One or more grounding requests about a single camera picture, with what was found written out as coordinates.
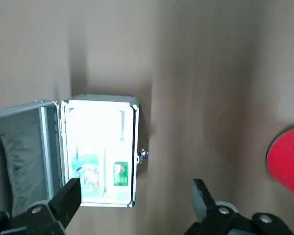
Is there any red push-button trash can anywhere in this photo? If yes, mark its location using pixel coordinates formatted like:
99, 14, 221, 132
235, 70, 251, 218
266, 126, 294, 200

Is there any small green packet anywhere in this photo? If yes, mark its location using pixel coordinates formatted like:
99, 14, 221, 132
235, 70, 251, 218
113, 161, 129, 187

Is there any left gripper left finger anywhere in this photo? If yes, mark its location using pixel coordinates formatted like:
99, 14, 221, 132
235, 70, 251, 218
0, 178, 82, 235

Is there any silver aluminium case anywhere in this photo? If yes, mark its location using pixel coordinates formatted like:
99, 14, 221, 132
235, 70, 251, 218
0, 94, 149, 209

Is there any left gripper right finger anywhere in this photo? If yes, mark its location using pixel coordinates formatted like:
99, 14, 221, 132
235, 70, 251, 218
183, 179, 294, 235

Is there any white and teal packet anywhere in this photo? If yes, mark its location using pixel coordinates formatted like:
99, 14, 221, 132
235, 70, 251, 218
71, 153, 100, 193

